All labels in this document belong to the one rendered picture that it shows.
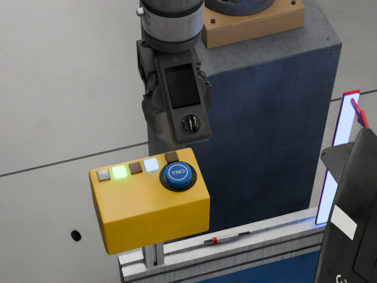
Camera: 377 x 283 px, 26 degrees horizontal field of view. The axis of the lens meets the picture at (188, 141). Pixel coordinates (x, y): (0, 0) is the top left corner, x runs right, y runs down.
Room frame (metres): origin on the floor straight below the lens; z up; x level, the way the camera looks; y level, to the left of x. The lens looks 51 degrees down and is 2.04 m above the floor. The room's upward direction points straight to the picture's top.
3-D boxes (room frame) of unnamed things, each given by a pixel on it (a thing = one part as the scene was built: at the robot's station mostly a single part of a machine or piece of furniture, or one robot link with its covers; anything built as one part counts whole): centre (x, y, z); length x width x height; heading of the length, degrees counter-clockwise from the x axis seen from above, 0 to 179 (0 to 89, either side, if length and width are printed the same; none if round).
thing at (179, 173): (0.71, 0.02, 1.08); 0.04 x 0.04 x 0.02
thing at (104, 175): (0.71, 0.12, 1.08); 0.02 x 0.02 x 0.01; 16
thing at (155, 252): (0.70, 0.06, 0.92); 0.03 x 0.03 x 0.12; 16
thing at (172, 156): (0.74, 0.02, 1.08); 0.02 x 0.02 x 0.01; 16
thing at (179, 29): (0.73, 0.02, 1.38); 0.08 x 0.08 x 0.05
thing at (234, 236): (0.74, -0.06, 0.87); 0.08 x 0.01 x 0.01; 104
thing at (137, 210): (0.70, 0.06, 1.02); 0.16 x 0.10 x 0.11; 106
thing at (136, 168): (0.72, 0.08, 1.08); 0.02 x 0.02 x 0.01; 16
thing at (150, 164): (0.73, 0.06, 1.08); 0.02 x 0.02 x 0.01; 16
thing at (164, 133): (0.72, 0.04, 1.19); 0.06 x 0.03 x 0.09; 16
